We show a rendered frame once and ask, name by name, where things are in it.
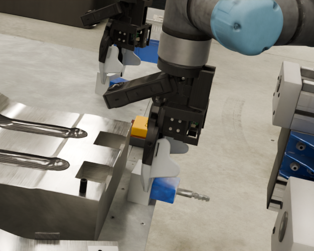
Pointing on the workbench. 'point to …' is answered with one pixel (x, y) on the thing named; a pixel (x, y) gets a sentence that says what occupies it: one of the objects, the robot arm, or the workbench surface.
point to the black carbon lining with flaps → (20, 126)
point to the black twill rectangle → (47, 235)
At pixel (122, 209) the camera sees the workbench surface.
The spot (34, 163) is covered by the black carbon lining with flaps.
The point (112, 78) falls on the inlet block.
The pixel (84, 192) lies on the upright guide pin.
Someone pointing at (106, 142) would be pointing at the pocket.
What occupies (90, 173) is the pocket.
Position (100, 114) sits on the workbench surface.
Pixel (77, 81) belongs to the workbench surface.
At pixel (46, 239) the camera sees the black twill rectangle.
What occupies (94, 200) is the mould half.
